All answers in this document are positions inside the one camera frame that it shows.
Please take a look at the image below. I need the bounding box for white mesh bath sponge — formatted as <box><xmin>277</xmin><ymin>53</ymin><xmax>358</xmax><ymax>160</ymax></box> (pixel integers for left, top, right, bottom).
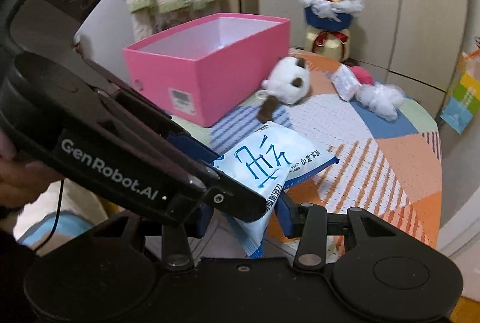
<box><xmin>355</xmin><ymin>82</ymin><xmax>405</xmax><ymax>122</ymax></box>

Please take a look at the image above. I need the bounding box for blue white plastic bag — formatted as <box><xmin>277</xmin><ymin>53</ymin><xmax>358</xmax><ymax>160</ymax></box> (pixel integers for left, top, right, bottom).
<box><xmin>212</xmin><ymin>121</ymin><xmax>338</xmax><ymax>258</ymax></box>

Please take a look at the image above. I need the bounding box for person's left hand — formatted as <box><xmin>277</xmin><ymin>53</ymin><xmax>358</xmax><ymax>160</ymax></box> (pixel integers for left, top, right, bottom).
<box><xmin>0</xmin><ymin>131</ymin><xmax>64</xmax><ymax>209</ymax></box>

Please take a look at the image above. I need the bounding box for colourful paper gift bag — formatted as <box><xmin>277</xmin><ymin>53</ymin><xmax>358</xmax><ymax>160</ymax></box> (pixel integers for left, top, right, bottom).
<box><xmin>440</xmin><ymin>37</ymin><xmax>479</xmax><ymax>134</ymax></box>

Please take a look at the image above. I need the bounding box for patchwork tablecloth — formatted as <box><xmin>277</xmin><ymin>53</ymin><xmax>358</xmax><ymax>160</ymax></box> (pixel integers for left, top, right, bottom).
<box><xmin>173</xmin><ymin>48</ymin><xmax>442</xmax><ymax>261</ymax></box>

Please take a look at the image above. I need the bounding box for pink fluffy pompom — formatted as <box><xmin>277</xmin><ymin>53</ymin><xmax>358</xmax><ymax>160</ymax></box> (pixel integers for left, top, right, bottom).
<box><xmin>351</xmin><ymin>66</ymin><xmax>375</xmax><ymax>85</ymax></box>

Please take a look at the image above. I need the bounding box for flower bouquet in blue wrap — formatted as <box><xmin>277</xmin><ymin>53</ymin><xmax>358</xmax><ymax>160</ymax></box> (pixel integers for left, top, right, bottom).
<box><xmin>298</xmin><ymin>0</ymin><xmax>365</xmax><ymax>62</ymax></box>

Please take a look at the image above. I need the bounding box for white brown cat plush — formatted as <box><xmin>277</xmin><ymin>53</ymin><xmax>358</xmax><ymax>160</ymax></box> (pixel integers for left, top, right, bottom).
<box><xmin>256</xmin><ymin>56</ymin><xmax>311</xmax><ymax>123</ymax></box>

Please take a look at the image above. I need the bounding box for white wet wipes pack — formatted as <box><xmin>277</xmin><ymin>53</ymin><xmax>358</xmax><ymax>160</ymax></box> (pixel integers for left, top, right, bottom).
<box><xmin>330</xmin><ymin>64</ymin><xmax>362</xmax><ymax>102</ymax></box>

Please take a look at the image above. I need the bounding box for black suitcase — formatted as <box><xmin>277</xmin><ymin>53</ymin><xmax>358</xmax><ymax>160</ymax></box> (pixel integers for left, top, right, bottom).
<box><xmin>290</xmin><ymin>47</ymin><xmax>373</xmax><ymax>71</ymax></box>

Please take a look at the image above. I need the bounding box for pink cardboard box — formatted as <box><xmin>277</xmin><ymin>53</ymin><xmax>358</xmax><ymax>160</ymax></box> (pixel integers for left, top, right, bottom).
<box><xmin>124</xmin><ymin>13</ymin><xmax>290</xmax><ymax>127</ymax></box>

